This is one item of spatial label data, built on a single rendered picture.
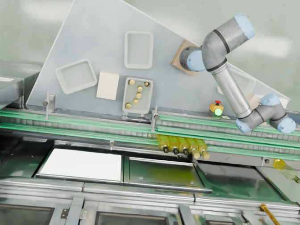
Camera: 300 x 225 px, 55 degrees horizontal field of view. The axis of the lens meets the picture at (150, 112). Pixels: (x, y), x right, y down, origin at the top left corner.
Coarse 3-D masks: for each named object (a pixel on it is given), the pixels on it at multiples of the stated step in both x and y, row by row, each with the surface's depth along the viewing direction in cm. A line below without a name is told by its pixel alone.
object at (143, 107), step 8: (128, 80) 180; (136, 80) 187; (144, 80) 180; (128, 88) 188; (136, 88) 188; (144, 88) 189; (152, 88) 182; (128, 96) 190; (144, 96) 190; (136, 104) 191; (144, 104) 192; (136, 112) 186; (144, 112) 186
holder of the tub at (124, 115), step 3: (126, 75) 187; (126, 78) 180; (138, 78) 183; (141, 78) 185; (144, 78) 187; (147, 78) 189; (123, 111) 193; (123, 114) 194; (126, 114) 194; (141, 114) 195; (144, 114) 195; (123, 117) 189; (126, 117) 190; (129, 117) 191; (132, 117) 192; (135, 117) 193; (138, 117) 195; (141, 117) 196; (144, 117) 196; (141, 120) 191; (144, 120) 191
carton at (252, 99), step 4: (248, 96) 164; (252, 96) 160; (256, 96) 159; (248, 100) 162; (252, 100) 160; (256, 100) 160; (252, 104) 160; (256, 104) 160; (260, 104) 161; (252, 108) 161; (264, 124) 164
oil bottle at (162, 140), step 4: (156, 136) 186; (160, 136) 176; (164, 136) 177; (160, 140) 170; (164, 140) 170; (168, 140) 171; (160, 144) 168; (164, 144) 166; (168, 144) 167; (160, 148) 168; (168, 148) 167
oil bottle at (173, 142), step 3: (168, 135) 180; (168, 138) 176; (171, 138) 175; (174, 138) 176; (171, 141) 171; (174, 141) 172; (177, 141) 172; (171, 144) 168; (174, 144) 168; (177, 144) 168; (171, 147) 167; (177, 147) 167; (171, 150) 168
